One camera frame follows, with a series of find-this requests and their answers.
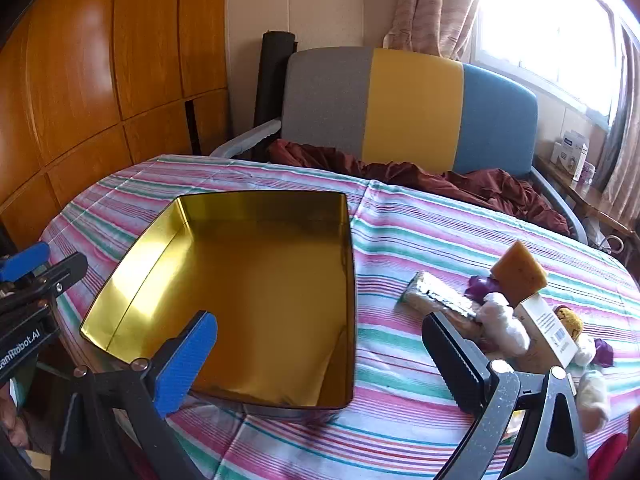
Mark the wooden wardrobe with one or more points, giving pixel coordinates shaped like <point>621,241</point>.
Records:
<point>100,60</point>

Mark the white box with barcode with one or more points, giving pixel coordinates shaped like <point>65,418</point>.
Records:
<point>547,327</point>

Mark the gold tin box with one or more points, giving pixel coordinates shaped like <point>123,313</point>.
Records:
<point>260,285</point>

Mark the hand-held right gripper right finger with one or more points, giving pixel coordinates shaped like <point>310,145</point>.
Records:
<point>452,360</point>

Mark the grey yellow blue armchair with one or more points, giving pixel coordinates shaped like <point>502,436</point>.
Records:
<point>415,110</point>

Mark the white cardboard box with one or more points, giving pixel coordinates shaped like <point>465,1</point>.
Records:
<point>570,152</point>

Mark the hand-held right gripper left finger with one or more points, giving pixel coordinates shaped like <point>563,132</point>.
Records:
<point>186,360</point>

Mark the small purple box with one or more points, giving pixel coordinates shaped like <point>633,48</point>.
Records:
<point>588,172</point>

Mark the window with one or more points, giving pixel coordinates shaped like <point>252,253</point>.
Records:
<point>545,20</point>

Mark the foil wrapped packet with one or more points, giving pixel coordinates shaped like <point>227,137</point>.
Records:
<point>435,292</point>

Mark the wooden side table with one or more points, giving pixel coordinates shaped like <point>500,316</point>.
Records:
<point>595,205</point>

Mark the red cloth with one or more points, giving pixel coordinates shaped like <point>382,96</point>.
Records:
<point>615,460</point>

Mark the beige curtain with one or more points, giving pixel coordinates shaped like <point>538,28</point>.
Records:
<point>430,10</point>
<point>625,160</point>

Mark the yellow loofah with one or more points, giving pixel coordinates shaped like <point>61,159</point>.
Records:
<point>570,322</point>

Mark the brown wedge sponge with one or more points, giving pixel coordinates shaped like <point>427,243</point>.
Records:
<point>520,272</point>

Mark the purple wrapper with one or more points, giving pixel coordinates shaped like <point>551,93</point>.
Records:
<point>604,352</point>
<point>477,287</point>

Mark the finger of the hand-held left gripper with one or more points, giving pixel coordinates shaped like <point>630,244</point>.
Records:
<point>55,275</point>
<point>22,262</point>

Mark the striped tablecloth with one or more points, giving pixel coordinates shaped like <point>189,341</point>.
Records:
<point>425,240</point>

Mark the maroon cloth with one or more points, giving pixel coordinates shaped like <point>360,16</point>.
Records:
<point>480,185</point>

